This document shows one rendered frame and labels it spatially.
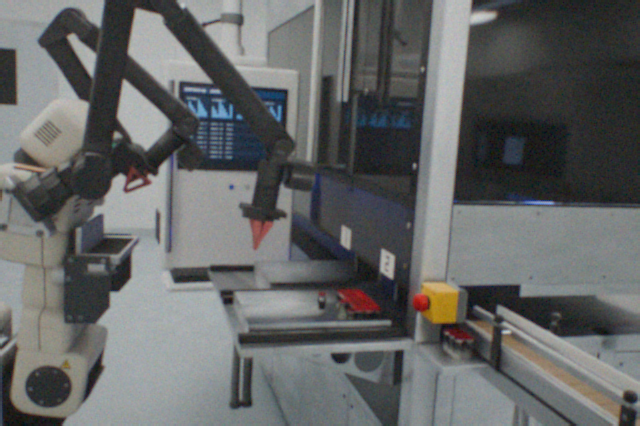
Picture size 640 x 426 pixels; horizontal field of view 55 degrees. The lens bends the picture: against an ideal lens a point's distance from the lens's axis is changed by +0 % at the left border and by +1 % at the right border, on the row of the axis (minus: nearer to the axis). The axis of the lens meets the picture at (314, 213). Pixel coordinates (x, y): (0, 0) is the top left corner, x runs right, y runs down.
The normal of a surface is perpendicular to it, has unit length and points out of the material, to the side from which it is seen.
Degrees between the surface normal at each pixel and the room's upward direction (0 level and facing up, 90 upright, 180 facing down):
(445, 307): 90
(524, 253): 90
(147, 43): 90
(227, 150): 90
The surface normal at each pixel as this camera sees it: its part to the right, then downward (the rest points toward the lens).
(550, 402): -0.96, -0.01
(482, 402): 0.26, 0.16
